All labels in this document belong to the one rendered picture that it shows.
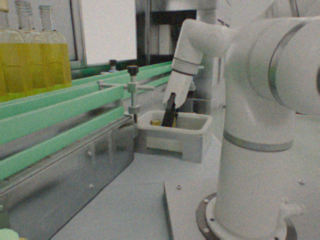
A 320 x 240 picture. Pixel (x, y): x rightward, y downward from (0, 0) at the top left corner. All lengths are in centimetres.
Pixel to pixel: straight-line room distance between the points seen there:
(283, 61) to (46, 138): 36
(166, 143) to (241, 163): 38
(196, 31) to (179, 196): 39
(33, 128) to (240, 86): 31
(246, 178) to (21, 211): 32
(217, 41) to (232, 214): 38
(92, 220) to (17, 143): 20
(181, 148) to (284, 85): 48
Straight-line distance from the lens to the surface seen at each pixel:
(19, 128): 41
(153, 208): 53
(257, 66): 29
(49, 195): 46
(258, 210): 40
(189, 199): 49
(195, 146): 68
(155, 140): 72
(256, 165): 36
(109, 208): 54
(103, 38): 104
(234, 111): 34
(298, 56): 25
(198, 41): 64
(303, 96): 26
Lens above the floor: 106
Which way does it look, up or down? 17 degrees down
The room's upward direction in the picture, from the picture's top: straight up
